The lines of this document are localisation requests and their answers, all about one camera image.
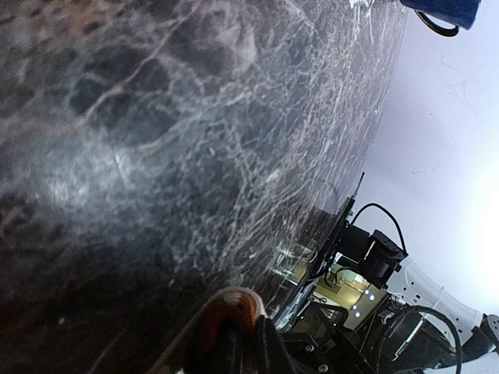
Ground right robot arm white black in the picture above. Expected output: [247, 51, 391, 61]
[278, 259, 498, 373]

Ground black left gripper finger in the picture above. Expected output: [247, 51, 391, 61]
[254, 317, 297, 374]

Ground beige striped sock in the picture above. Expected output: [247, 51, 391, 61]
[149, 287, 267, 373]

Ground black front rail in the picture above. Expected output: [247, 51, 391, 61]
[272, 180, 363, 330]

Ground dark blue mug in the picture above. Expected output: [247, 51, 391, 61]
[400, 0, 481, 37]

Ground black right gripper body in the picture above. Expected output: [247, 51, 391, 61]
[282, 307, 374, 373]

